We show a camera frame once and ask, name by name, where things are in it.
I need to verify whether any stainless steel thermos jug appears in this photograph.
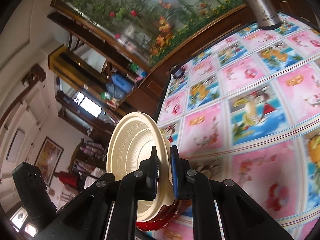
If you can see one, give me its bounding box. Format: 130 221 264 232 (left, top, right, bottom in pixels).
244 0 281 30

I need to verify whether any small beige plastic bowl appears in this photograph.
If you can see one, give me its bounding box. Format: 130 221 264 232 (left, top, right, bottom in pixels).
106 112 175 222

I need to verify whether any colourful patterned tablecloth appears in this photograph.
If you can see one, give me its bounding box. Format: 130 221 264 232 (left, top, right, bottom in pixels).
157 12 319 239

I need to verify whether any large red glass plate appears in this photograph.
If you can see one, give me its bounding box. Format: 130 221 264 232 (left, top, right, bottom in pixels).
136 199 192 231

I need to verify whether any floral glass partition panel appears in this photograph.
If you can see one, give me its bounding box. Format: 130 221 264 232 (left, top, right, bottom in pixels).
54 0 243 67

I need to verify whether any small black jar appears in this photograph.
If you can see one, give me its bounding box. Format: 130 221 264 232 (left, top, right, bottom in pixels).
171 65 185 79

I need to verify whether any blue thermos flask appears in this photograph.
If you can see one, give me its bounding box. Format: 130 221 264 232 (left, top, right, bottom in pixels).
111 74 134 93

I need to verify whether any framed wall picture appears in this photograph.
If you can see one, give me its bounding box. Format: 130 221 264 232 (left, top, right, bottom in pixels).
35 137 64 186

